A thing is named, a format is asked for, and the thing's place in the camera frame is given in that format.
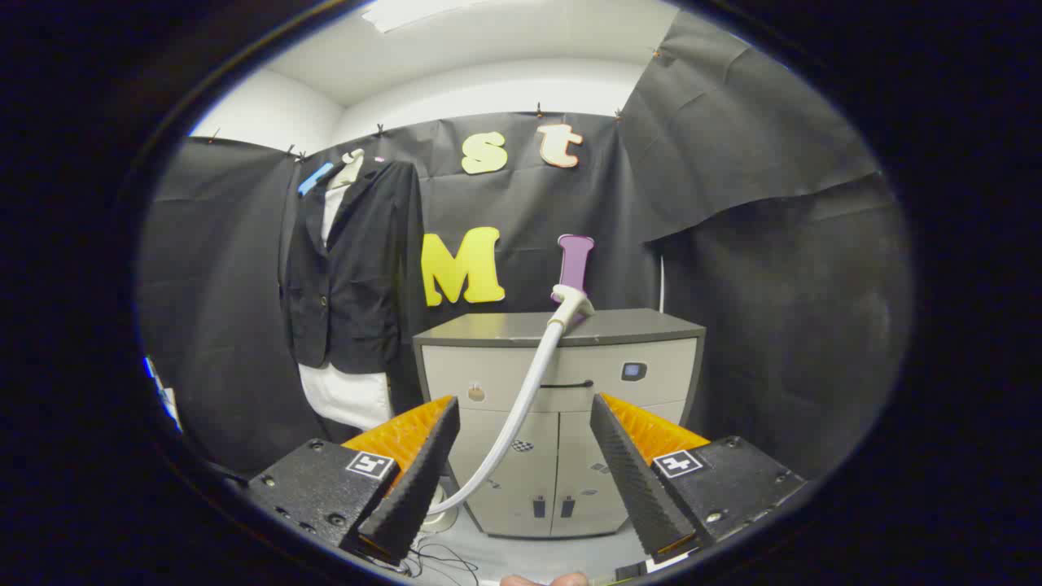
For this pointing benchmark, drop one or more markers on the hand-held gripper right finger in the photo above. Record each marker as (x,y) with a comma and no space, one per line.
(631,480)

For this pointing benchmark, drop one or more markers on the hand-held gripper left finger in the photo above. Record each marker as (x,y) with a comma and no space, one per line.
(419,480)

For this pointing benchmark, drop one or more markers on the white garment steamer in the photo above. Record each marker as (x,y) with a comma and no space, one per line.
(533,378)

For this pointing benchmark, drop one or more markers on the black jacket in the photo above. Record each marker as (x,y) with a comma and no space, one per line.
(358,277)

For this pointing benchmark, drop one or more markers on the grey cabinet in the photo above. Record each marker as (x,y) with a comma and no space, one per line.
(651,391)

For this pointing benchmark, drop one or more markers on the black backdrop cloth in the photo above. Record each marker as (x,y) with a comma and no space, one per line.
(773,285)

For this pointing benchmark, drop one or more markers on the ceiling light panel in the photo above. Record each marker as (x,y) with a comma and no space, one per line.
(407,12)

